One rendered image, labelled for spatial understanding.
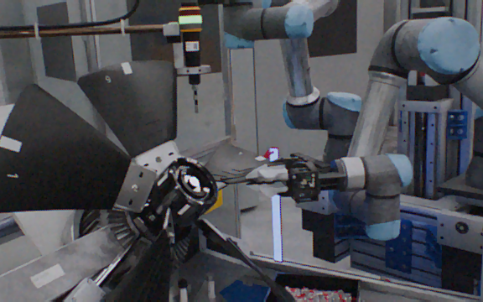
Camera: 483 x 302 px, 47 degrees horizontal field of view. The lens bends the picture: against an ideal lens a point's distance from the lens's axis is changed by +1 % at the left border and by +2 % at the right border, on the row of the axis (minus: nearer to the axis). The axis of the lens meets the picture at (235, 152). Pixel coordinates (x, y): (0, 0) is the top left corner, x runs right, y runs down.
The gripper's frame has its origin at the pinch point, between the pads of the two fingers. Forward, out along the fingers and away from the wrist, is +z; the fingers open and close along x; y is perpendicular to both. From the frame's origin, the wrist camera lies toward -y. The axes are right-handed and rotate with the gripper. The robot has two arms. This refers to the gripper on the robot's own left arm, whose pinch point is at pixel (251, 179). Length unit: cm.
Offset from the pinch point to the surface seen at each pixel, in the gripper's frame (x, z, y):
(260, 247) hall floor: 143, -30, -223
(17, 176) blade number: -15, 42, 26
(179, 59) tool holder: -28.8, 13.8, 2.7
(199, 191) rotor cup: -4.7, 12.0, 15.1
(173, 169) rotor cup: -9.9, 16.6, 15.2
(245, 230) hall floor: 146, -24, -257
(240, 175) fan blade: -1.1, 2.4, -0.3
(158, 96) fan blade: -19.6, 19.0, -5.1
